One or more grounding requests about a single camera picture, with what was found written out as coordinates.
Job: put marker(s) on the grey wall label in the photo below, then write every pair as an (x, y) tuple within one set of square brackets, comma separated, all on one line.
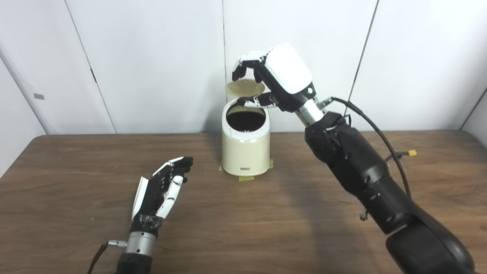
[(38, 96)]

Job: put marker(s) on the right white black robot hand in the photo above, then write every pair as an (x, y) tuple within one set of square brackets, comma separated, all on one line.
[(287, 70)]

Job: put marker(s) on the round cream bin lid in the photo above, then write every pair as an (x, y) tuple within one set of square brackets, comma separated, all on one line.
[(243, 88)]

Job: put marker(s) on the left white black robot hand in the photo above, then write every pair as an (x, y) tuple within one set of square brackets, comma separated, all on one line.
[(152, 198)]

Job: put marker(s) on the cream-colored bin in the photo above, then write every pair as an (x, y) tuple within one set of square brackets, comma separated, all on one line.
[(245, 156)]

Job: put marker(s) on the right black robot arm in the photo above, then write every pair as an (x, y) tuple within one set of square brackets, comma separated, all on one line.
[(365, 171)]

